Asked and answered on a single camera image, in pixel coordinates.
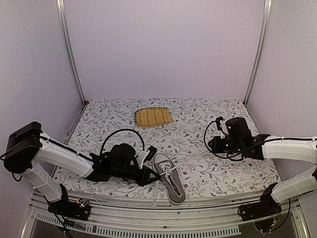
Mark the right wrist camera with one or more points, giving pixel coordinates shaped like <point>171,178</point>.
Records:
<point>220,123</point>

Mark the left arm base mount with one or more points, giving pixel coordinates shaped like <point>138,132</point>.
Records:
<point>68,209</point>

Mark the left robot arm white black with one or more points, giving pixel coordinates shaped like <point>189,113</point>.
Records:
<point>29,146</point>

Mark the woven bamboo tray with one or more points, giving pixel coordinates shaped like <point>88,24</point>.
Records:
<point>151,117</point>

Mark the grey canvas sneaker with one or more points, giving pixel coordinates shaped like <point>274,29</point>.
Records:
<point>172,183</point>

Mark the left aluminium frame post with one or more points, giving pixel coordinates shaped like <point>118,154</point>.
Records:
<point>69,51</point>

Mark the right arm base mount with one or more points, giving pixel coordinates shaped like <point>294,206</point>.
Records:
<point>263,208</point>

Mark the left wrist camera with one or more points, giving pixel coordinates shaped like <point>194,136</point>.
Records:
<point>146,155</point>

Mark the front aluminium rail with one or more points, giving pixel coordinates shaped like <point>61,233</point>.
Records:
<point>211,217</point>

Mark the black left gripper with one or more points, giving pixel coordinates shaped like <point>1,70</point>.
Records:
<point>144,180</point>

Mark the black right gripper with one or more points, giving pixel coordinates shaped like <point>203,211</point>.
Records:
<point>216,147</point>

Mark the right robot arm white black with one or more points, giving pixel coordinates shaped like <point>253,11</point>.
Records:
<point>266,146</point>

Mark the right aluminium frame post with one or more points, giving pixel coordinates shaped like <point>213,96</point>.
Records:
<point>259,52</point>

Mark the white shoelace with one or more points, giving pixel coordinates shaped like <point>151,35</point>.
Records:
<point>169,172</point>

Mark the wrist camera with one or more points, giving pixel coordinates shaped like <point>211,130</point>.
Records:
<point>146,155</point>
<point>220,123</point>

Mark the aluminium frame post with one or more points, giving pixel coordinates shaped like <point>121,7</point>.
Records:
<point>69,51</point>
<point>259,52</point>

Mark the floral patterned table mat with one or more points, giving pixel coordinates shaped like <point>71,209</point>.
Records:
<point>109,122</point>

